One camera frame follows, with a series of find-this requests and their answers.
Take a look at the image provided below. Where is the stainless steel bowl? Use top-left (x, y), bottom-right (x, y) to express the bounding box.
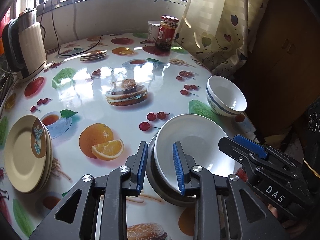
top-left (146, 134), bottom-right (196, 207)

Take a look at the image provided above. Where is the beige plate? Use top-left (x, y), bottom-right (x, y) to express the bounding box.
top-left (40, 126), bottom-right (53, 189)
top-left (45, 128), bottom-right (53, 183)
top-left (4, 115), bottom-right (47, 193)

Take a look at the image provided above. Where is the person's hand holding gripper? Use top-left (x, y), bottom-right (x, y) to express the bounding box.
top-left (267, 204), bottom-right (297, 230)

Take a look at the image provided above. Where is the yellow heart-pattern curtain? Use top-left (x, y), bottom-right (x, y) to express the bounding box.
top-left (177, 0), bottom-right (268, 78)

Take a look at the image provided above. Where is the white paper cup container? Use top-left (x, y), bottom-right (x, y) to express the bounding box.
top-left (148, 21), bottom-right (161, 42)

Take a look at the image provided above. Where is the red-label chili sauce jar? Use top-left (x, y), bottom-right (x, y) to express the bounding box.
top-left (156, 15), bottom-right (179, 51)

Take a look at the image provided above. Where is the black power cable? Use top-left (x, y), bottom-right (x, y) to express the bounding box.
top-left (37, 0), bottom-right (104, 57)

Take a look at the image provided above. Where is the white cable on wall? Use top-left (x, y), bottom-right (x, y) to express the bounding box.
top-left (70, 0), bottom-right (80, 41)

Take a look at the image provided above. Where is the blue-striped white bowl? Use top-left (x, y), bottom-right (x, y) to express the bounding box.
top-left (206, 75), bottom-right (247, 117)

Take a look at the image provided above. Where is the fruit print tablecloth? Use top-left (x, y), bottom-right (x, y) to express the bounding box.
top-left (0, 31), bottom-right (258, 240)

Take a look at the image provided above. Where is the cream electric kettle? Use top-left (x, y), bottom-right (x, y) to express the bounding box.
top-left (2, 9), bottom-right (47, 82)

